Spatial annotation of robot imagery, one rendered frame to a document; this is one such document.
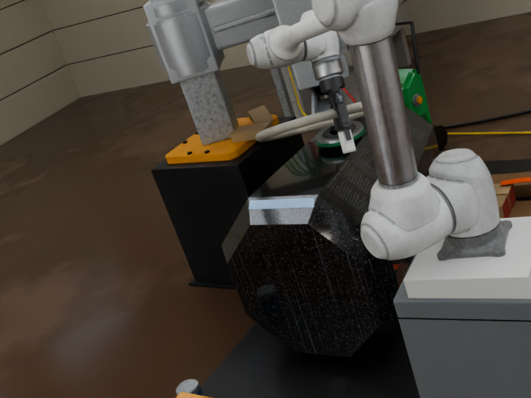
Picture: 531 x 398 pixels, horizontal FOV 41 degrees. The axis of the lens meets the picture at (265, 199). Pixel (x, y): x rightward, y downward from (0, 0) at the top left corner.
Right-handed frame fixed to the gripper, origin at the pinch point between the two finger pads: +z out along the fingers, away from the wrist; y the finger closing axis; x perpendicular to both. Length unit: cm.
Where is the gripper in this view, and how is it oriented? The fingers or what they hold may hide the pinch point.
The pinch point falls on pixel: (347, 141)
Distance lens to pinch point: 222.2
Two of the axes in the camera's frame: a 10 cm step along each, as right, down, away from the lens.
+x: -9.6, 2.6, -0.9
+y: -1.0, -0.2, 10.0
